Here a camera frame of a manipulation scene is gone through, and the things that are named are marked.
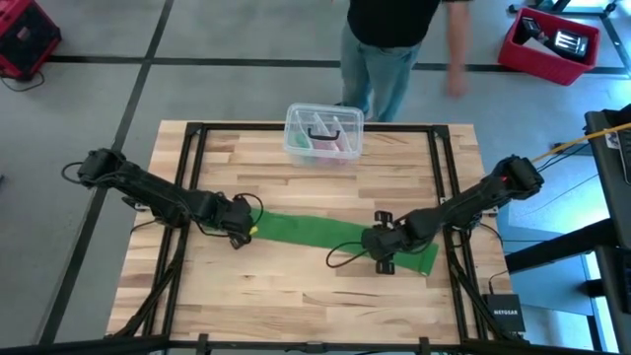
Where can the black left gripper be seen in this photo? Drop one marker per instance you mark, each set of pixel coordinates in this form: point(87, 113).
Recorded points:
point(231, 217)

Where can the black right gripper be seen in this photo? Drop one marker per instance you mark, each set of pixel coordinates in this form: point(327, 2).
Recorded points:
point(387, 241)

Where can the green elastic bandage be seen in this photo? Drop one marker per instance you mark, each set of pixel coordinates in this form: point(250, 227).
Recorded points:
point(315, 232)

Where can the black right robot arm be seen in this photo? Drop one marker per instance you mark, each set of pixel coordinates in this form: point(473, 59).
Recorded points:
point(468, 202)

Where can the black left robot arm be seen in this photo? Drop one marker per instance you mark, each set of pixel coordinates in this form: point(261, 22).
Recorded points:
point(148, 190)

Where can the teal bandage roll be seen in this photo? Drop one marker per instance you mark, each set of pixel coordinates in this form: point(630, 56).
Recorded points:
point(299, 139)

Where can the pink bandage roll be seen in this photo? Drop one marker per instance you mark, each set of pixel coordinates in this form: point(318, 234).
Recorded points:
point(325, 146)

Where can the clear plastic storage box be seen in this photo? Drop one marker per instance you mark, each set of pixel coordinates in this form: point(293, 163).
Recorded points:
point(323, 118)

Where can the person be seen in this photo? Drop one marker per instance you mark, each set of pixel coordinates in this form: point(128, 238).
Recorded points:
point(384, 49)

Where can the black standing desk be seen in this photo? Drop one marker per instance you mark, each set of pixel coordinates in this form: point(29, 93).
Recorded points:
point(611, 197)

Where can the red plastic crate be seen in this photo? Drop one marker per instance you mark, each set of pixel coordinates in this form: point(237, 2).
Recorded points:
point(542, 64)

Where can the black and silver device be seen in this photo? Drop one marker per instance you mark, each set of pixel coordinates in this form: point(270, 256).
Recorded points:
point(569, 45)

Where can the red toolbox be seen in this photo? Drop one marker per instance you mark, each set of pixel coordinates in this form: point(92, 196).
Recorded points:
point(24, 39)

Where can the black aluminium table frame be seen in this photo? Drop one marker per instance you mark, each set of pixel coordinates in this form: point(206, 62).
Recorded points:
point(246, 126)

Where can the black Netgear network switch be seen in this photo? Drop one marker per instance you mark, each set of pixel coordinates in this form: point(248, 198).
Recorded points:
point(504, 313)

